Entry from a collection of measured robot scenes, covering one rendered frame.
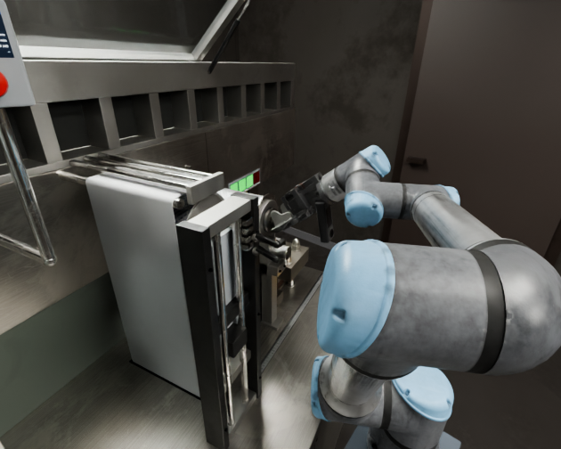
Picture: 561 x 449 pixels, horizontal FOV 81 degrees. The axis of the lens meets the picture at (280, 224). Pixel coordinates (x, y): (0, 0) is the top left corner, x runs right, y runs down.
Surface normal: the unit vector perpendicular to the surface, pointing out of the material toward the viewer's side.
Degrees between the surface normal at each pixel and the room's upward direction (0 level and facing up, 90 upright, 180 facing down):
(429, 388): 8
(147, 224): 90
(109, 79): 90
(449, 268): 21
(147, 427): 0
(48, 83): 90
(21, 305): 90
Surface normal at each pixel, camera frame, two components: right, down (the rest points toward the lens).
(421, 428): -0.15, 0.44
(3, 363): 0.89, 0.22
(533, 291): 0.16, -0.46
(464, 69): -0.62, 0.34
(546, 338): 0.29, 0.09
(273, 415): 0.01, -0.90
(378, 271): -0.11, -0.58
